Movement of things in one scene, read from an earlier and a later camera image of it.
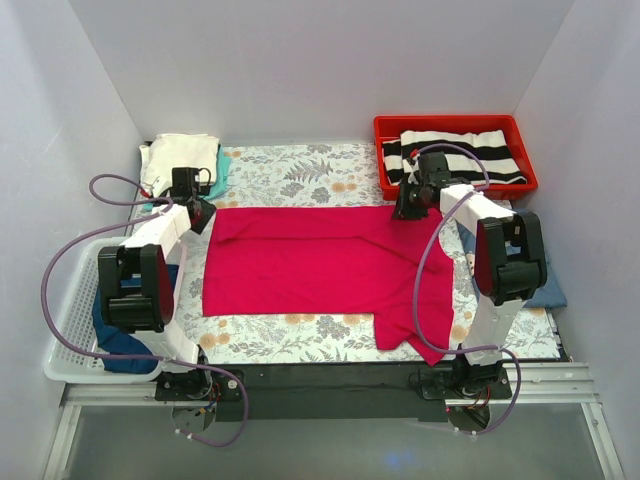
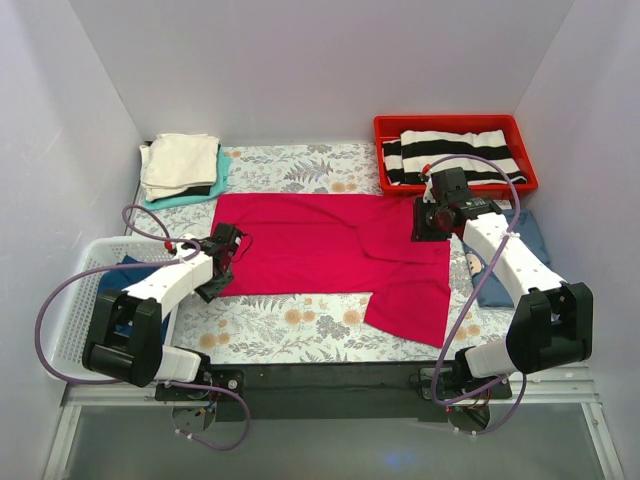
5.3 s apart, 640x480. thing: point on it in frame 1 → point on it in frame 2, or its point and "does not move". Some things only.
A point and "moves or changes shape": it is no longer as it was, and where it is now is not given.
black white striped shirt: x=480 y=156 does not move
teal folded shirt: x=222 y=175 does not move
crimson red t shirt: x=356 y=261 moves or changes shape
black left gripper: x=201 y=216 → x=218 y=282
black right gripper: x=405 y=209 → x=427 y=233
